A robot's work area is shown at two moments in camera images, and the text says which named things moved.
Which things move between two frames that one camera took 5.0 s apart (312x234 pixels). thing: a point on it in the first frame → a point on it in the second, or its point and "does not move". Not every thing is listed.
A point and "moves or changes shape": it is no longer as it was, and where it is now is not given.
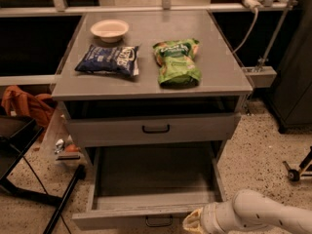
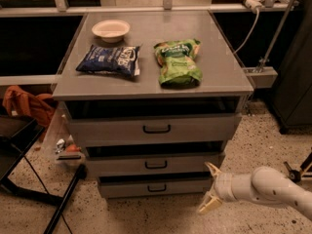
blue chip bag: [103, 58] does not move
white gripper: [208, 217] → [223, 185]
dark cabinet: [290, 97] does not move
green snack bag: [175, 58] does not move
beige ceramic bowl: [109, 30] does not move
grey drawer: [150, 187] moves or changes shape
